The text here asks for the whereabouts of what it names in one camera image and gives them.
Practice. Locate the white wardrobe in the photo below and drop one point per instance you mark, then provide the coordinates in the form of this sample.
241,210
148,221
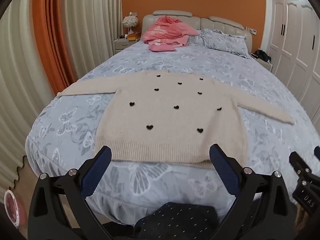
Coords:
294,49

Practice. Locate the orange box on nightstand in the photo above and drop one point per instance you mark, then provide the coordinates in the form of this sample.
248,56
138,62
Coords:
134,36

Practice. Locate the beige sweater with black hearts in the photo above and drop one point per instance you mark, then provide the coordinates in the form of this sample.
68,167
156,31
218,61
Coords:
165,117

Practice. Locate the beige pleated curtain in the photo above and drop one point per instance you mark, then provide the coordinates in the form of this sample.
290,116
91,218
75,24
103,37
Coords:
90,29

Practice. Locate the blue floral pillow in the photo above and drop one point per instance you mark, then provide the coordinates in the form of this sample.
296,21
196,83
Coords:
217,40

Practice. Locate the white bedside table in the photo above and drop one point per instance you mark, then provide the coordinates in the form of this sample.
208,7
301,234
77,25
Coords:
122,43

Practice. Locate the orange curtain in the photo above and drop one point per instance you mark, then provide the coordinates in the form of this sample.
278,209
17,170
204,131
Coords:
48,16

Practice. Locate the beige padded headboard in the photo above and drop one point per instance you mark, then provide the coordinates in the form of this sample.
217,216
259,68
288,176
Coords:
212,22

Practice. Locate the red round disc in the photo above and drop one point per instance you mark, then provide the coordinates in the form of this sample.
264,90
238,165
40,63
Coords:
14,209

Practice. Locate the dark dotted trousers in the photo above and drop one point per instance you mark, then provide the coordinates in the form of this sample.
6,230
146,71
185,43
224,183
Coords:
178,221

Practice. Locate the blue butterfly bedspread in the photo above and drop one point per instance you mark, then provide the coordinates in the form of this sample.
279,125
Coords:
63,136

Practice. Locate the black items on nightstand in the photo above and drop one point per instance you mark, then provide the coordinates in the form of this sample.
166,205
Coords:
260,54

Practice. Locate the right bedside table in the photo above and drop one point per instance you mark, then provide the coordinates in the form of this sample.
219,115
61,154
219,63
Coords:
266,65

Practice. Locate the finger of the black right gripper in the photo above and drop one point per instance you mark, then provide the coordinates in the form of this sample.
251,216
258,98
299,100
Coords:
299,166
317,152

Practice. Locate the pink garment on bed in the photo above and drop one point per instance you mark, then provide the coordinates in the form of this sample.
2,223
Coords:
167,34

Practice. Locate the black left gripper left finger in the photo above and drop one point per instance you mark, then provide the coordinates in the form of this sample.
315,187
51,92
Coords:
47,218

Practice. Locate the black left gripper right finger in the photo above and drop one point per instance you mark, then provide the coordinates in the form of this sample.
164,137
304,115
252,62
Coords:
262,207

